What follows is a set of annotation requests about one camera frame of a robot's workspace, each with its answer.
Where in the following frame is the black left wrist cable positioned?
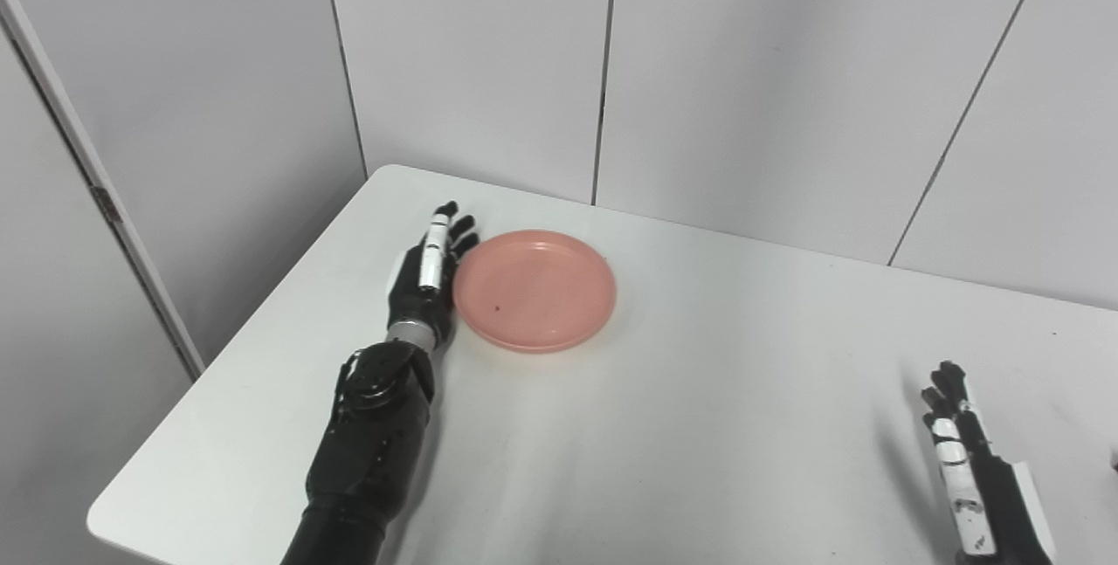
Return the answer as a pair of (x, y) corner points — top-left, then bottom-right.
(335, 351), (362, 400)

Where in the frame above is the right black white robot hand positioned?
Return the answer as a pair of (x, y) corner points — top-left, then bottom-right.
(921, 362), (1058, 565)

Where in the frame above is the pink round plate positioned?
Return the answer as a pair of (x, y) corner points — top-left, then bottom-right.
(452, 230), (618, 354)

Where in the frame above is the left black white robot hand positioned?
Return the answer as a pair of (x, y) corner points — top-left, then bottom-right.
(387, 201), (480, 348)

